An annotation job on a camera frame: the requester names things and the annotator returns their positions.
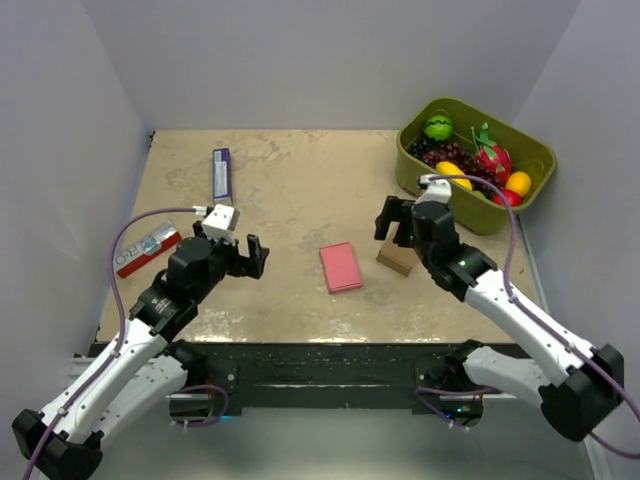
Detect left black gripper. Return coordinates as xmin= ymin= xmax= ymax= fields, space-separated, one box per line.
xmin=192 ymin=221 xmax=268 ymax=302

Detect pink paper box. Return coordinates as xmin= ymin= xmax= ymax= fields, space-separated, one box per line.
xmin=319 ymin=242 xmax=363 ymax=294

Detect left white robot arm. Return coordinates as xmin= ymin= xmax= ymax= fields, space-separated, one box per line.
xmin=12 ymin=235 xmax=269 ymax=479

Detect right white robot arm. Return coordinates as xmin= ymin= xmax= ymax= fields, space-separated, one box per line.
xmin=374 ymin=196 xmax=624 ymax=442

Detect brown cardboard box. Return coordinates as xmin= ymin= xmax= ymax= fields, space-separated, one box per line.
xmin=376 ymin=241 xmax=418 ymax=277

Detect purple toothpaste box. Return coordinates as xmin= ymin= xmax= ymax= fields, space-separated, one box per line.
xmin=212 ymin=148 xmax=233 ymax=206

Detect red white toothpaste box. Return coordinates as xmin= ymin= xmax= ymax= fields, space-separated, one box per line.
xmin=113 ymin=221 xmax=182 ymax=278

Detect yellow toy mango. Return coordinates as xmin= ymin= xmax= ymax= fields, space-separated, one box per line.
xmin=435 ymin=161 xmax=473 ymax=191

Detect dark purple toy grapes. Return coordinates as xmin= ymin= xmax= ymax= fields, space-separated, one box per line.
xmin=408 ymin=137 xmax=501 ymax=188

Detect olive green plastic bin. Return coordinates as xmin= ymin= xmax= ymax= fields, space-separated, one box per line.
xmin=395 ymin=97 xmax=557 ymax=236

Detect green toy watermelon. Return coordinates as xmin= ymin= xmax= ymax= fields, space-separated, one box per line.
xmin=423 ymin=114 xmax=454 ymax=142

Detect red toy dragon fruit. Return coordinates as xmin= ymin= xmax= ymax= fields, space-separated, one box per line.
xmin=471 ymin=122 xmax=512 ymax=186

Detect red toy apple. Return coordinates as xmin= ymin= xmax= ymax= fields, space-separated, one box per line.
xmin=492 ymin=189 xmax=522 ymax=207

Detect orange toy lemon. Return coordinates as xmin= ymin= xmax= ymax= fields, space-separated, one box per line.
xmin=505 ymin=171 xmax=532 ymax=198

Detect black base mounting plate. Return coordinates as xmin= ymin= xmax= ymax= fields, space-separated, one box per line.
xmin=164 ymin=340 xmax=478 ymax=418

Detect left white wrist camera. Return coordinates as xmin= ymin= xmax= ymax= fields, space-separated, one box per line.
xmin=201 ymin=204 xmax=240 ymax=245

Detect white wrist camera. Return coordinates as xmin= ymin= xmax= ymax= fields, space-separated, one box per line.
xmin=201 ymin=204 xmax=240 ymax=245
xmin=416 ymin=174 xmax=452 ymax=205

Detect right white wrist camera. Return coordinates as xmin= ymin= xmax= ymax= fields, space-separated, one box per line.
xmin=416 ymin=174 xmax=452 ymax=205

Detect aluminium frame rail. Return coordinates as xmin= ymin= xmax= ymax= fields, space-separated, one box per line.
xmin=62 ymin=219 xmax=594 ymax=416

